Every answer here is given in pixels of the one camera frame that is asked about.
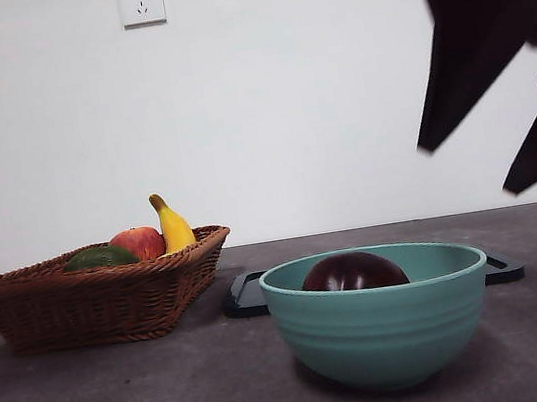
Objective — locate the green avocado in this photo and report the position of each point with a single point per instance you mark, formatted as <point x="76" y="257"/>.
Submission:
<point x="97" y="258"/>

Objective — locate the yellow banana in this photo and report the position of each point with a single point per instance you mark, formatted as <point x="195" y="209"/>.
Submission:
<point x="176" y="230"/>

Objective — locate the teal ribbed bowl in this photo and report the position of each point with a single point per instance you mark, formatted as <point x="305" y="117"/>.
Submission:
<point x="384" y="330"/>

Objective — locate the white wall power socket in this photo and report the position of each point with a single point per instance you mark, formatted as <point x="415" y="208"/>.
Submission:
<point x="142" y="7"/>

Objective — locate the brown wicker basket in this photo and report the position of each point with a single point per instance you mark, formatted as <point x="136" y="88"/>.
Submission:
<point x="87" y="309"/>

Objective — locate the dark purple plum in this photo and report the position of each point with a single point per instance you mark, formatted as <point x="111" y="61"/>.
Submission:
<point x="355" y="274"/>

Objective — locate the red yellow apple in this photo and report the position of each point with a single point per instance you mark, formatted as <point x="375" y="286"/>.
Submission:
<point x="143" y="242"/>

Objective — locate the black rectangular tray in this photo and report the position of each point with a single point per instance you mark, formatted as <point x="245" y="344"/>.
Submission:
<point x="246" y="297"/>

